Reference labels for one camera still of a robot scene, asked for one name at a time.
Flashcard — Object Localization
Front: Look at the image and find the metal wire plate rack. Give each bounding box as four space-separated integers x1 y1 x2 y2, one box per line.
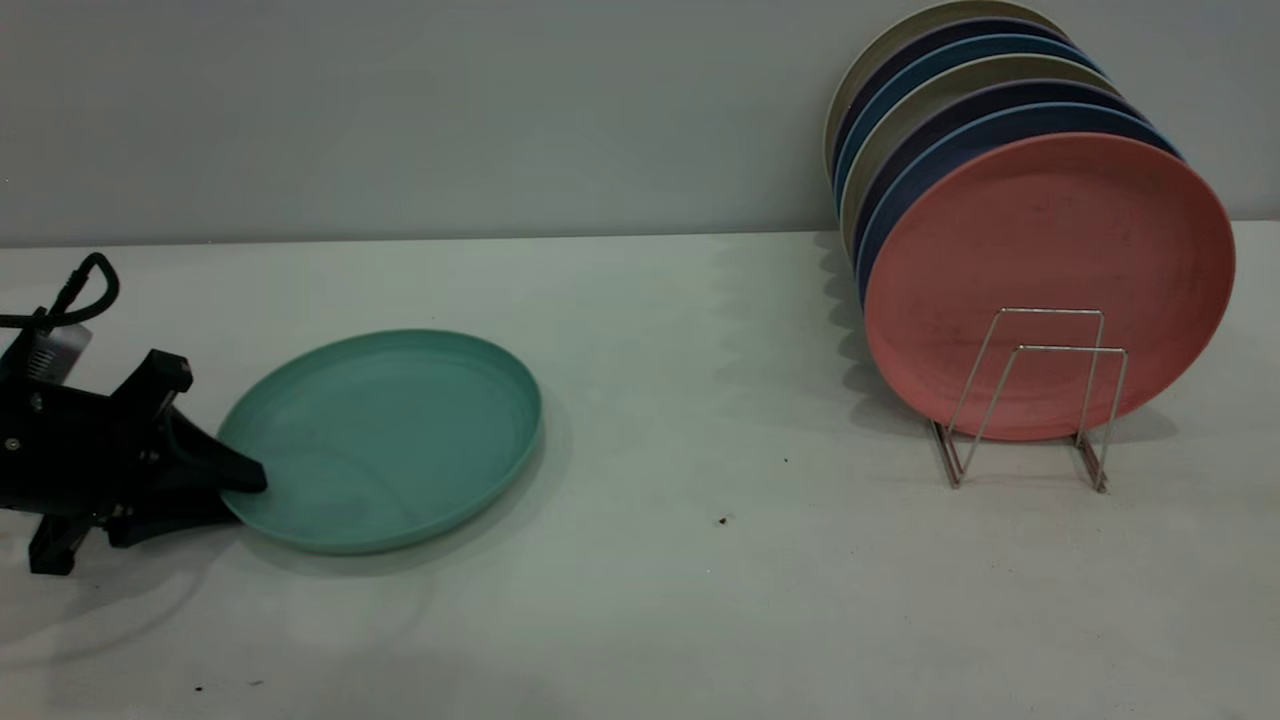
930 307 1129 494

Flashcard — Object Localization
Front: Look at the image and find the beige round plate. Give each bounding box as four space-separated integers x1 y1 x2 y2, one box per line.
822 0 1071 186
839 55 1121 251

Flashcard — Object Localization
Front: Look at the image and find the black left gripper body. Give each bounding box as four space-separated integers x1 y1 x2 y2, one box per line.
0 340 171 519

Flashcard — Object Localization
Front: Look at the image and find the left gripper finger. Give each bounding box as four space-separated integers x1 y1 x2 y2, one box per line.
28 503 243 577
112 350 269 494

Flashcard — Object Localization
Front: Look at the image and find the green round plate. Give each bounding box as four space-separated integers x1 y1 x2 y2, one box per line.
216 329 543 556

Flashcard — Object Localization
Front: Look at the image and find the dark purple round plate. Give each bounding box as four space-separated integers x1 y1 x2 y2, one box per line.
849 80 1151 266
828 18 1076 181

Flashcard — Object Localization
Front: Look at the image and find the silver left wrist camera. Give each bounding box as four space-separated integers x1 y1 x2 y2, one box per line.
22 322 94 387

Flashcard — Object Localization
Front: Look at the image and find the braided black camera cable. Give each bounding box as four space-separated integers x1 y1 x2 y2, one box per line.
0 252 121 332

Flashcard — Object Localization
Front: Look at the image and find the teal blue round plate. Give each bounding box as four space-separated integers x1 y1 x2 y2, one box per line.
832 35 1106 216

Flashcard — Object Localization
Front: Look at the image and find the pink round plate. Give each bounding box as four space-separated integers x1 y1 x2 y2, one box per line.
863 133 1236 443

